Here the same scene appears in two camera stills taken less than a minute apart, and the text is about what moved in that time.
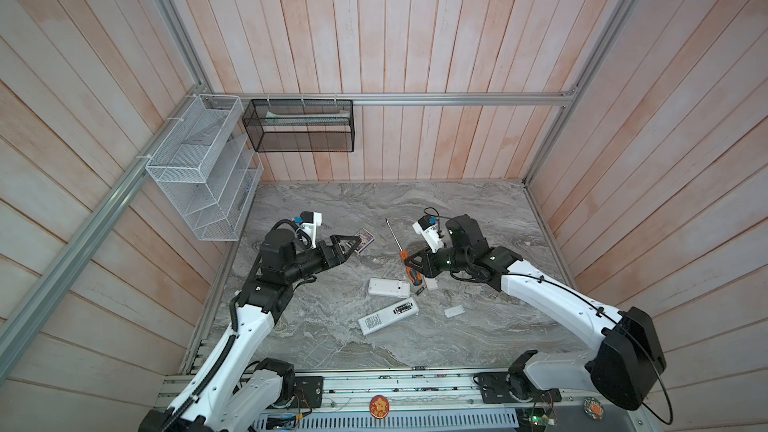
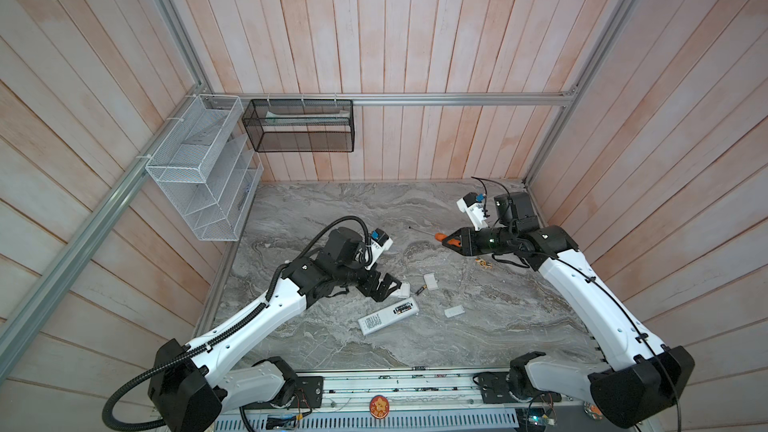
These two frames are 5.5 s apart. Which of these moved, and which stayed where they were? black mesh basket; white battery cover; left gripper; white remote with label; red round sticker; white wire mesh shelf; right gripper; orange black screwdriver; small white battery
Moved: right gripper; left gripper; orange black screwdriver
Stayed: white wire mesh shelf; small white battery; white remote with label; black mesh basket; red round sticker; white battery cover
